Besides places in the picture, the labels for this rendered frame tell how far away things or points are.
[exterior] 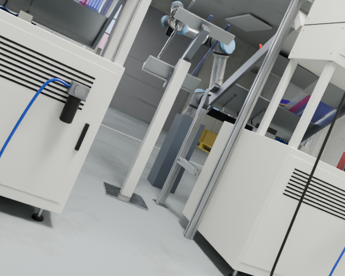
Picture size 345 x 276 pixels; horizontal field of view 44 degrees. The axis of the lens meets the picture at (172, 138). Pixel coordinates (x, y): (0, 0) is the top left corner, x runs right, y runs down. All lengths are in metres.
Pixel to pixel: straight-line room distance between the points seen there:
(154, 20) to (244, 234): 9.62
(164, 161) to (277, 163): 1.39
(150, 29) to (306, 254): 9.56
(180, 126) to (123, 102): 8.04
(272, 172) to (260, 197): 0.12
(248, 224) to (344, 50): 0.81
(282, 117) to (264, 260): 1.13
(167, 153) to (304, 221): 1.40
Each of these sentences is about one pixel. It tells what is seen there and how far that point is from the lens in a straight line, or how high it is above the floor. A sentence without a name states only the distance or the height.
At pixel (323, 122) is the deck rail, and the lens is 2.83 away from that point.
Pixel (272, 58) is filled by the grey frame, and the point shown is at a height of 0.99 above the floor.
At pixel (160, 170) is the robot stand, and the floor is 0.13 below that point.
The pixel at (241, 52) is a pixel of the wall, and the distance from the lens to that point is 12.05.
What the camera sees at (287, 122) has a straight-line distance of 2.84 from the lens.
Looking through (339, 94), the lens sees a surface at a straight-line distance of 2.68.
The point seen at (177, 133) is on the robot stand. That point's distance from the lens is 3.08.
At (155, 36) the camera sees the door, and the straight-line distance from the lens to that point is 11.18.
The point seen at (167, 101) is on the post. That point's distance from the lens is 2.38.
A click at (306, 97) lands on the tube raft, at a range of 2.68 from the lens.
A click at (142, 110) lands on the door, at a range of 11.19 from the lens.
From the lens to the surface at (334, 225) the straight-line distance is 2.07.
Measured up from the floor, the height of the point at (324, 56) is 1.02.
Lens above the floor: 0.56
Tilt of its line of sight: 3 degrees down
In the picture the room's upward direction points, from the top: 24 degrees clockwise
